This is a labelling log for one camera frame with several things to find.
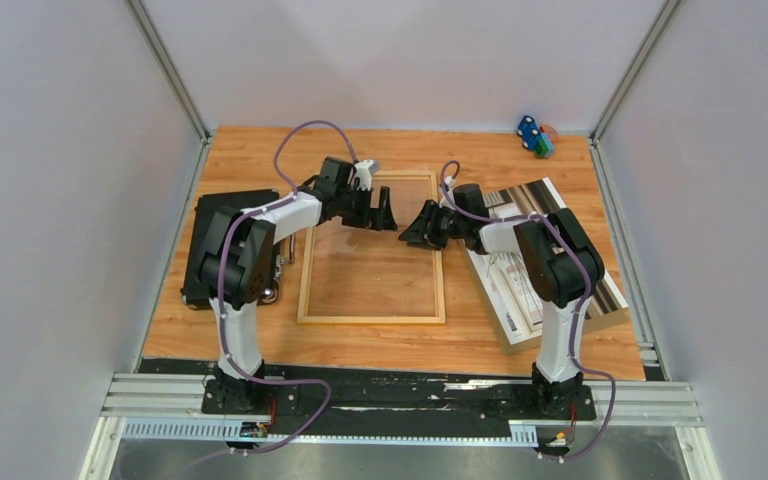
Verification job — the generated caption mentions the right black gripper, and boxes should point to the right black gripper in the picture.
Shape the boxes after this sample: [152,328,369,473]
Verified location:
[401,200,468,250]

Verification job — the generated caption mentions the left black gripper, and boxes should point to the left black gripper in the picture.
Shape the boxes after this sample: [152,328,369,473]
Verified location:
[336,185,398,233]

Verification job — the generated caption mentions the photo print board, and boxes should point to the photo print board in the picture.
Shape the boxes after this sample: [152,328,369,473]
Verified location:
[446,178,628,355]

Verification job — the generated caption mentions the wooden picture frame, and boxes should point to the wooden picture frame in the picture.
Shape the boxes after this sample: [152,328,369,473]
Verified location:
[296,170,446,325]

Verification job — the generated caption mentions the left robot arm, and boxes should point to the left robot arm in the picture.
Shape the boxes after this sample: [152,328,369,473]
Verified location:
[194,157,397,413]

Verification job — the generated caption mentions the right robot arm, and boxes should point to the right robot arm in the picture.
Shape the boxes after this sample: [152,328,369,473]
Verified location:
[399,183,605,418]

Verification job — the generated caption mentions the blue green toy blocks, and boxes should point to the blue green toy blocks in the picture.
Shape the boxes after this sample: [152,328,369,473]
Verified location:
[516,115,555,159]

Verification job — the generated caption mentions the orange round object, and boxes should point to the orange round object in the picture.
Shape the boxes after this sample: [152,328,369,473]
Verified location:
[540,124,559,143]

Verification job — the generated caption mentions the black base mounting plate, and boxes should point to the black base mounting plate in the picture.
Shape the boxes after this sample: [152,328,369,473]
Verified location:
[138,357,604,442]

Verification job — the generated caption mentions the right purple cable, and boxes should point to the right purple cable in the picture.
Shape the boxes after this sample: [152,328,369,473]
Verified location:
[438,160,618,463]

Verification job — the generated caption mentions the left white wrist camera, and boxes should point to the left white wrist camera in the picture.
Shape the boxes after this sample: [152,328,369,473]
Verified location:
[353,159,380,191]

